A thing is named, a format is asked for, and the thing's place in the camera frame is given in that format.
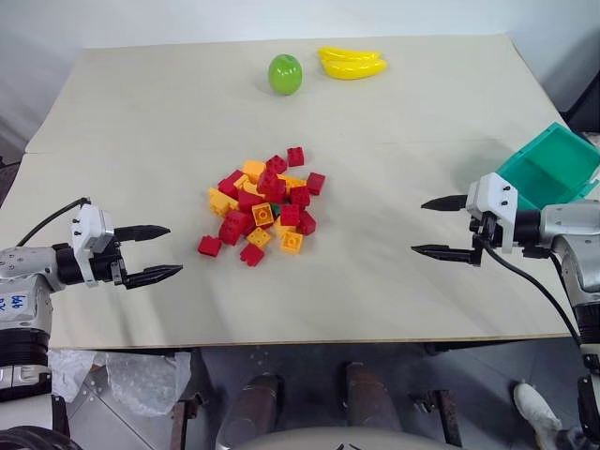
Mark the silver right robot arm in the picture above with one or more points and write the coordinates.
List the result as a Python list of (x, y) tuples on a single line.
[(569, 225)]

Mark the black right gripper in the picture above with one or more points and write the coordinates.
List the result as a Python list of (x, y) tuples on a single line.
[(485, 229)]

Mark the clear bubble wrap sheet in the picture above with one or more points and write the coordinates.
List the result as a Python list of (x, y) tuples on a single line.
[(136, 379)]

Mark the white shoe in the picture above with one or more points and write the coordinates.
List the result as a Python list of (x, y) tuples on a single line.
[(536, 408)]

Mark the tall red toy block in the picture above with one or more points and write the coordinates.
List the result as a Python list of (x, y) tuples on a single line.
[(271, 184)]

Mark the teal plastic bin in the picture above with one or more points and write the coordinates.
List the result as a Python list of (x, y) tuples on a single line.
[(544, 175)]

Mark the red toy brick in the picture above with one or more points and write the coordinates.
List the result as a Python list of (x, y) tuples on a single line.
[(233, 227)]

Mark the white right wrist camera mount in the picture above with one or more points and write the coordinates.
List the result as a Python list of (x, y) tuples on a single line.
[(492, 192)]

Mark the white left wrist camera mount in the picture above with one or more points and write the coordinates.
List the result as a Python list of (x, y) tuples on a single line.
[(89, 225)]

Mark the green toy brick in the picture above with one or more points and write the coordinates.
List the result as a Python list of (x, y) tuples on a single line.
[(277, 210)]

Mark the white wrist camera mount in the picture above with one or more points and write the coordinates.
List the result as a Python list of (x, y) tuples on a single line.
[(89, 225), (492, 192)]

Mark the rusty metal table bracket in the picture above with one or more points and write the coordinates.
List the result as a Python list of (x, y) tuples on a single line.
[(185, 412), (440, 412)]

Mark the green plastic apple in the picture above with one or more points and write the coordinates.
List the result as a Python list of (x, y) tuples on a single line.
[(285, 75)]

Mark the yellow plastic banana bunch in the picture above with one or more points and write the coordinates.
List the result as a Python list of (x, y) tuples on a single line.
[(351, 65)]

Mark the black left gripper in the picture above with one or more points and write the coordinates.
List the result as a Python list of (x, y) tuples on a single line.
[(115, 262)]

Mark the dark rusty rounded shape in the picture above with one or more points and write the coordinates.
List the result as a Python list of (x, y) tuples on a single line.
[(372, 398), (248, 412)]

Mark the yellow plastic toy brick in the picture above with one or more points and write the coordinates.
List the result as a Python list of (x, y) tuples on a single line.
[(250, 187)]

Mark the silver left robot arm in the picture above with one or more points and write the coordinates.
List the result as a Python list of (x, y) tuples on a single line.
[(28, 262)]

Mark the black chair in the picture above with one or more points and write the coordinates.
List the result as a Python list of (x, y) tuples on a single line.
[(583, 110)]

